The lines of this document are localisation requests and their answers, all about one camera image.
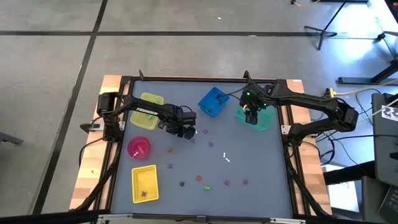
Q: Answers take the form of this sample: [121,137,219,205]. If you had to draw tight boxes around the white paper sheet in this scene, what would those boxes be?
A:
[328,182,360,214]

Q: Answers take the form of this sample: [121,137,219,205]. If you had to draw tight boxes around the black white fiducial marker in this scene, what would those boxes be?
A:
[381,105,398,122]

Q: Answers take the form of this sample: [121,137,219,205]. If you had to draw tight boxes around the black tripod stand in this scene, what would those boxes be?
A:
[303,0,348,51]

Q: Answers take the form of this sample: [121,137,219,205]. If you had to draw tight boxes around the black equipment case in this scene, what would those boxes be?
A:
[371,92,398,187]

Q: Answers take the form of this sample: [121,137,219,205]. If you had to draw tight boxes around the black floor cable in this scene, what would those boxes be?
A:
[328,133,398,142]

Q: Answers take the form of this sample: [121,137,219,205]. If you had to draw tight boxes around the black furniture leg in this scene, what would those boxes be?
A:
[0,132,24,146]

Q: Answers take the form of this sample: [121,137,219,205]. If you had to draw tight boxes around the wooden table side board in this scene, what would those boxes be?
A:
[285,79,333,215]
[68,74,124,211]

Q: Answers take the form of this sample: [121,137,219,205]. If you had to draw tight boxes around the pink round plastic bowl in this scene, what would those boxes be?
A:
[127,135,152,161]

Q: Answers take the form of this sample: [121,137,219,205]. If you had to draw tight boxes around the yellow perforated plastic basket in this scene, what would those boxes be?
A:
[131,164,160,205]

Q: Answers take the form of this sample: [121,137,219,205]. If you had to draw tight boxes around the black desk foot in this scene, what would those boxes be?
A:
[338,60,398,85]

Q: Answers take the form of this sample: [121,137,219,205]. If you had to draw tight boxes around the translucent teal plastic bin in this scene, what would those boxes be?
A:
[234,105,276,132]

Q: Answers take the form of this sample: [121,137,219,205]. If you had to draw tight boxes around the black table frame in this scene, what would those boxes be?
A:
[72,70,332,218]

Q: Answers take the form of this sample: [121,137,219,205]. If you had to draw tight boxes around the dark grey box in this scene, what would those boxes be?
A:
[360,175,389,223]

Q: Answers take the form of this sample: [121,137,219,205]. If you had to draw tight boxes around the translucent yellow-green plastic bin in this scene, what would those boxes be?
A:
[129,92,165,131]

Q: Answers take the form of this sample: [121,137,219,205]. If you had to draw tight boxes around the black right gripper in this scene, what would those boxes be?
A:
[244,107,259,126]

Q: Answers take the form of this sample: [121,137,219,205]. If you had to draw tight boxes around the black rig bar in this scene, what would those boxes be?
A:
[0,210,398,224]

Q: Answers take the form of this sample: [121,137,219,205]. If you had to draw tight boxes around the blue plastic basket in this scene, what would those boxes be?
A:
[198,86,231,118]

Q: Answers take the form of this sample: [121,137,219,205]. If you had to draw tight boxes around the yellow floor cable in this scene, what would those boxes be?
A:
[290,0,321,7]

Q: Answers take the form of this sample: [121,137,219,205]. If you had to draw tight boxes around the cream cable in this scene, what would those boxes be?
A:
[334,79,398,96]

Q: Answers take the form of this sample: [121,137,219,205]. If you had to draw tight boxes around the grey stand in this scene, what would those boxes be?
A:
[374,17,398,60]

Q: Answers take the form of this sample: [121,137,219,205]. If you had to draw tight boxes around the black keyboard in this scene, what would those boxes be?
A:
[378,185,398,223]

